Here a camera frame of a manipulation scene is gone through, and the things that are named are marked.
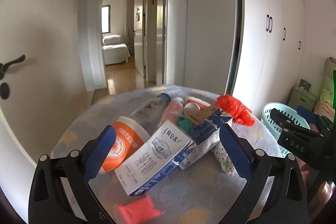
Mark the blue white milk carton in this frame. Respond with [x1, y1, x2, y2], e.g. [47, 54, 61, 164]
[179, 109, 232, 170]

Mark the white bed far room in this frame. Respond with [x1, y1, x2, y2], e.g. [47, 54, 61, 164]
[102, 35, 130, 65]

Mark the white wardrobe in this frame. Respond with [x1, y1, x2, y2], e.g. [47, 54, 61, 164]
[233, 0, 305, 117]

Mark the floral bed sheet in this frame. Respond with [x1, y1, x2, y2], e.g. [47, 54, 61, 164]
[50, 84, 283, 224]

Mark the green plastic wrapper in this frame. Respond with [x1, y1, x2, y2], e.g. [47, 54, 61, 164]
[177, 115, 195, 133]

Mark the black door handle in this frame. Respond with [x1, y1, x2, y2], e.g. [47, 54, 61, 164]
[0, 55, 26, 100]

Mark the white bedside cabinet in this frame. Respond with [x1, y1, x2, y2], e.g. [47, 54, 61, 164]
[288, 86, 317, 111]

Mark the light green laundry basket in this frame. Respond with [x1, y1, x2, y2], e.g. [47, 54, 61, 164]
[260, 102, 311, 158]

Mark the pink peach drink bottle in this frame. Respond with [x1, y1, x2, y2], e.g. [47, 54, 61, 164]
[154, 97, 185, 131]

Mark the clear plastic water bottle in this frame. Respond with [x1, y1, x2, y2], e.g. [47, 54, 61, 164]
[130, 93, 171, 135]

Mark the white polka dot cloth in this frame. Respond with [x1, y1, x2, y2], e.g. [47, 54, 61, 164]
[212, 142, 237, 176]

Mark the orange white paper cup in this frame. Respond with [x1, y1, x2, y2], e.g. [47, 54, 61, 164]
[100, 116, 150, 173]

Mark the pink tissue pack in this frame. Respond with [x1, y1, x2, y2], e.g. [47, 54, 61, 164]
[117, 196, 165, 224]

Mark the red plastic bag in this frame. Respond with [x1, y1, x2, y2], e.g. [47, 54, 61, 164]
[215, 94, 255, 126]

